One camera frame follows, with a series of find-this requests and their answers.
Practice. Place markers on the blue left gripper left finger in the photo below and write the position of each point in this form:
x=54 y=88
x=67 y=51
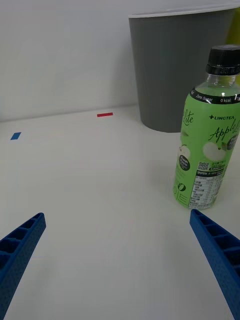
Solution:
x=17 y=247

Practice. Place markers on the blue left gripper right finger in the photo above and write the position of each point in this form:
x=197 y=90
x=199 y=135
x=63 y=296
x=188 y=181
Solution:
x=220 y=252

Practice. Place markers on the green bottle with black cap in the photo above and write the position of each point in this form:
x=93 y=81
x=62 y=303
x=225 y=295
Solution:
x=207 y=140

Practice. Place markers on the grey plastic waste bin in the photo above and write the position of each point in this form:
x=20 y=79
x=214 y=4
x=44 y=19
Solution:
x=170 y=75

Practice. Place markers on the yellow-green plastic waste bin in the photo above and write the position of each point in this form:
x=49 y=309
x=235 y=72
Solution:
x=236 y=30

